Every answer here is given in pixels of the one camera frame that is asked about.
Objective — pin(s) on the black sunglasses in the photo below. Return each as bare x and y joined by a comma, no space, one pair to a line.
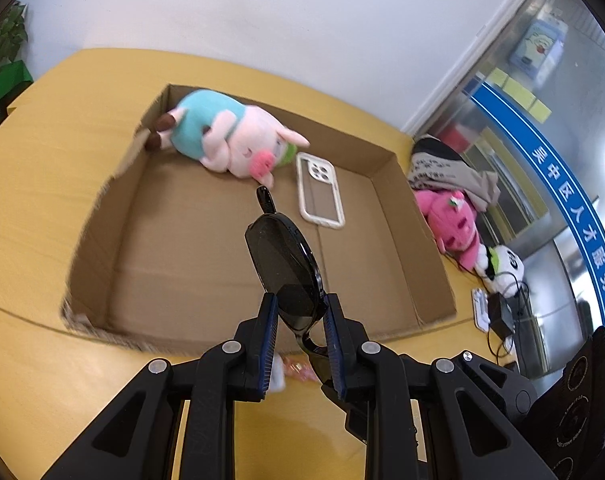
289,271

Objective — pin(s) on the white clear phone case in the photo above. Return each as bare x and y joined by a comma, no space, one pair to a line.
318,192

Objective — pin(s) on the white black panda plush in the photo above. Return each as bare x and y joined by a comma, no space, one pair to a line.
500,269

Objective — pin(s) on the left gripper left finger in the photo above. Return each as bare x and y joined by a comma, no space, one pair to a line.
178,415

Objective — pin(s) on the white earbuds case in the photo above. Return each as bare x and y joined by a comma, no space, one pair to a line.
277,375

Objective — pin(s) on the white flat device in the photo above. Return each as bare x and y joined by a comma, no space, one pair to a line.
480,310

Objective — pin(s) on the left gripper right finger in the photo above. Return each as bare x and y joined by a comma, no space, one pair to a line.
452,419

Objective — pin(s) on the pink transparent pen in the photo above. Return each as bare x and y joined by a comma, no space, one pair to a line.
299,369

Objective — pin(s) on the green potted plant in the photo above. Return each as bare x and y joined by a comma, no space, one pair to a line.
13,32

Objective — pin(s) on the beige printed cloth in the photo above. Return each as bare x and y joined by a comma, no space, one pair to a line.
437,167

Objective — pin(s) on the pink plush toy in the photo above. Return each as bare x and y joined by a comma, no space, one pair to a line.
453,224

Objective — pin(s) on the brown cardboard box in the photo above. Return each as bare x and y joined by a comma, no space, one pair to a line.
162,263

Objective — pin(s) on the black power adapter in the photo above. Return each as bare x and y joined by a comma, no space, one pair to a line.
500,316

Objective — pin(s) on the pig plush with teal shirt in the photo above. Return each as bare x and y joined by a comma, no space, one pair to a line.
225,135

